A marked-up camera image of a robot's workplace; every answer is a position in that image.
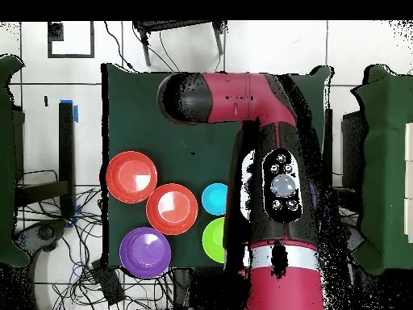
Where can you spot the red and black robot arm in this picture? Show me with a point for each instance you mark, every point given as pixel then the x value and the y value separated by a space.
pixel 245 97

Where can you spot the white box stack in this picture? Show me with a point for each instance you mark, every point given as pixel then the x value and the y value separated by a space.
pixel 409 145

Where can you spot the small blue plastic bowl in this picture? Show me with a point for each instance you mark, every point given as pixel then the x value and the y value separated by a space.
pixel 214 199

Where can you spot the large orange plastic bowl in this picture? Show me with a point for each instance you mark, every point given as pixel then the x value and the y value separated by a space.
pixel 131 177
pixel 172 209

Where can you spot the large green plastic bowl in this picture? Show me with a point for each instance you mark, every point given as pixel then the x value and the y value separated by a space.
pixel 214 240

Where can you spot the large purple plastic bowl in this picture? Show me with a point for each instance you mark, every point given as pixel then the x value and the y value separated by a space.
pixel 312 193
pixel 145 252

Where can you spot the black metal beam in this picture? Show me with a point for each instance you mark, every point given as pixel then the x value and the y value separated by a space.
pixel 42 192
pixel 66 145

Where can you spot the black power strip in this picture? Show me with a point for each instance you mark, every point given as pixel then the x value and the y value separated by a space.
pixel 108 284

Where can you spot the dark grey machine base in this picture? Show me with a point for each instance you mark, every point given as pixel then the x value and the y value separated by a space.
pixel 45 232

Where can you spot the dark green side table cloth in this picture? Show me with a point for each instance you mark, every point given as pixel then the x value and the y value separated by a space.
pixel 387 161
pixel 6 161

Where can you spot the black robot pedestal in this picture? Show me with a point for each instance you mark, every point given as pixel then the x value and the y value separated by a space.
pixel 206 287

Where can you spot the black metal frame stand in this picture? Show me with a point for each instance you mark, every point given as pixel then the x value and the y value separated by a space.
pixel 174 25

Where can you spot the black square floor frame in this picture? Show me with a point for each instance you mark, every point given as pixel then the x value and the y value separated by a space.
pixel 55 32

